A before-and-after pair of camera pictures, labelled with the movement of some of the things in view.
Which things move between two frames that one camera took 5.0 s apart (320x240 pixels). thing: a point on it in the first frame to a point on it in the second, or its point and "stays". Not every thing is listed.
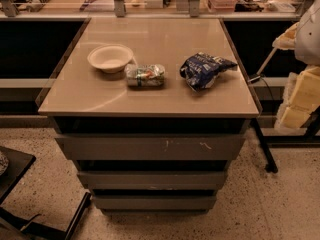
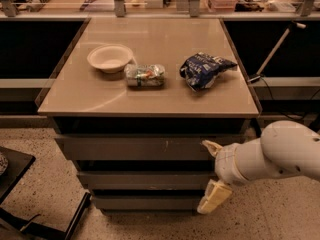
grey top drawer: (151, 147) stays
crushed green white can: (145, 75) stays
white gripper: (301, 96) to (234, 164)
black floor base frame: (41, 229) stays
